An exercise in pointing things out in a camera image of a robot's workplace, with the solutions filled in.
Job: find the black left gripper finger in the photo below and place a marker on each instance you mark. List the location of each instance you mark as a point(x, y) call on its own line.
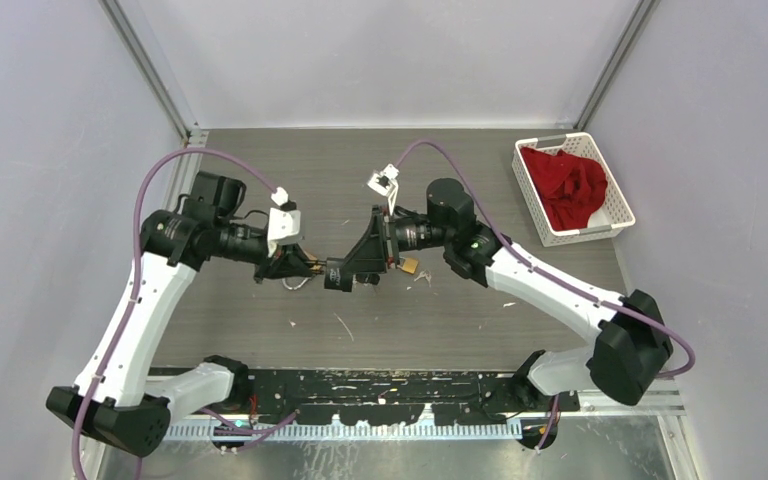
point(272, 271)
point(306, 263)

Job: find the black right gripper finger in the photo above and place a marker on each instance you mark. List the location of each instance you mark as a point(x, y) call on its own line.
point(367, 255)
point(369, 278)

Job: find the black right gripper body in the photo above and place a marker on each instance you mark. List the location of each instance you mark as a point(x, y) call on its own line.
point(392, 246)

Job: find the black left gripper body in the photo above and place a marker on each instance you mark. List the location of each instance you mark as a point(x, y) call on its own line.
point(281, 252)

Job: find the large brass padlock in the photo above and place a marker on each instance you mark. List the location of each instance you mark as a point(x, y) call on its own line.
point(296, 283)

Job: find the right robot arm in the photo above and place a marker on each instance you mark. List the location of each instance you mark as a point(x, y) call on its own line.
point(626, 346)

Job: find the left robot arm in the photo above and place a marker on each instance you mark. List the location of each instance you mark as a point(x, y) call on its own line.
point(110, 400)

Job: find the small silver key bunch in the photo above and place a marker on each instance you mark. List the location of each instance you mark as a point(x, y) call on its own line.
point(424, 276)

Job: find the small brass padlock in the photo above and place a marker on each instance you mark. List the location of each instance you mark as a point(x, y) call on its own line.
point(408, 265)

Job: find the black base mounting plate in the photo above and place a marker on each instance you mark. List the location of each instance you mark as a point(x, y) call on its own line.
point(382, 398)

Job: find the white perforated plastic basket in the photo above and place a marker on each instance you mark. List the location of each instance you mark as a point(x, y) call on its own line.
point(609, 221)

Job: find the red cloth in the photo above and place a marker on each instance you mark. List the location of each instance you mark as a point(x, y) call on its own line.
point(571, 188)

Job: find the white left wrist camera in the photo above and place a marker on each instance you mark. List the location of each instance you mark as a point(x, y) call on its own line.
point(284, 220)

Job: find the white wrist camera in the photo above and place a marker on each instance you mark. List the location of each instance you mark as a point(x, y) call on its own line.
point(385, 183)
point(284, 220)

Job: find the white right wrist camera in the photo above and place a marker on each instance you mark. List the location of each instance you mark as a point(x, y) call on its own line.
point(385, 183)

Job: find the aluminium front rail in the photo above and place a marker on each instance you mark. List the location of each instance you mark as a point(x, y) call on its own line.
point(662, 399)

